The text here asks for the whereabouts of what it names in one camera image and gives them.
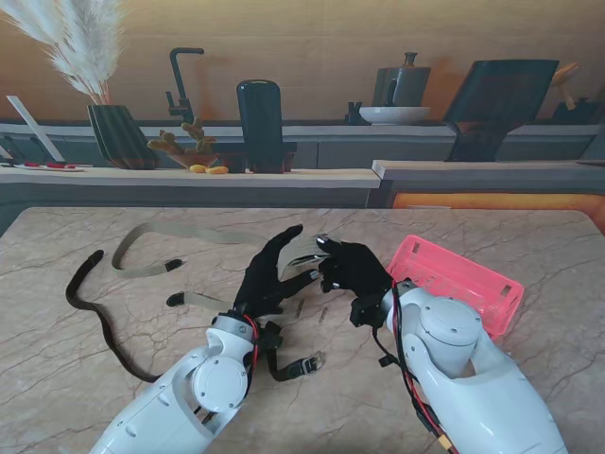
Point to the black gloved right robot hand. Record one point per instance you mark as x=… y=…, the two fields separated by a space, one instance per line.
x=359 y=269

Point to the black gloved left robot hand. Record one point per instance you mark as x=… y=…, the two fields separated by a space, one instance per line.
x=260 y=288

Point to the beige woven belt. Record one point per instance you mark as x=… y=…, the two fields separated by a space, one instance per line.
x=137 y=273
x=203 y=300

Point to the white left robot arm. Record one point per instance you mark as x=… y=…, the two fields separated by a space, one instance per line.
x=179 y=397

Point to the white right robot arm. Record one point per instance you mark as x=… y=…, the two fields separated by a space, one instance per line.
x=454 y=340

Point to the dark brown belt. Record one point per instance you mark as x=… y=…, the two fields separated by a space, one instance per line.
x=288 y=371

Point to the pink plastic storage basket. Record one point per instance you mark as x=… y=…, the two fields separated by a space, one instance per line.
x=454 y=276

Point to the grey back counter cabinets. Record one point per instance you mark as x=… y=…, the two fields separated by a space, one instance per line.
x=340 y=151

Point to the orange fruit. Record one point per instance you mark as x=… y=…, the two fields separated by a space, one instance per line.
x=197 y=168
x=217 y=170

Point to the raised counter orange glow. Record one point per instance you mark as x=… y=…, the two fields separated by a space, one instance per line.
x=472 y=170

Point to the small black stand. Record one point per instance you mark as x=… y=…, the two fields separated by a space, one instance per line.
x=353 y=116

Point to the white speckled bowl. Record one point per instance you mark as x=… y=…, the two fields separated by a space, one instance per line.
x=394 y=115

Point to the cactus plants in bowl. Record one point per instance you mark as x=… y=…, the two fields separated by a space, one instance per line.
x=198 y=142

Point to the tall black cylinder container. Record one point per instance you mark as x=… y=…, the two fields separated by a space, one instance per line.
x=260 y=123

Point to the grey pot with lid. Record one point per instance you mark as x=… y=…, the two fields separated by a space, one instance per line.
x=406 y=85

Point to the dark ribbed vase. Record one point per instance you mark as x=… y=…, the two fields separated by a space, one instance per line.
x=118 y=137

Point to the black kitchen faucet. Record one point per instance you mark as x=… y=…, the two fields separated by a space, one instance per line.
x=178 y=80

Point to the plate with red food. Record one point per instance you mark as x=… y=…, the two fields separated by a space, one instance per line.
x=52 y=167

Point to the dark utensil holder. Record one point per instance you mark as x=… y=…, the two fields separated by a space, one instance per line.
x=581 y=113

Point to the white leaning board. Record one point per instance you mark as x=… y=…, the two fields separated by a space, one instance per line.
x=33 y=125

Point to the wooden kitchen utensils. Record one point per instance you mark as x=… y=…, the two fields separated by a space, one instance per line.
x=565 y=78

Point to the white pampas grass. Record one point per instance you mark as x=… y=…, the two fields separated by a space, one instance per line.
x=90 y=61

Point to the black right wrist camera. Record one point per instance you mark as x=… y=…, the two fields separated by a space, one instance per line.
x=366 y=312

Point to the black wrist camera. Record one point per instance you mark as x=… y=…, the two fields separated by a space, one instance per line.
x=271 y=338
x=366 y=312

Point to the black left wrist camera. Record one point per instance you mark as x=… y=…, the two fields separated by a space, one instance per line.
x=271 y=338

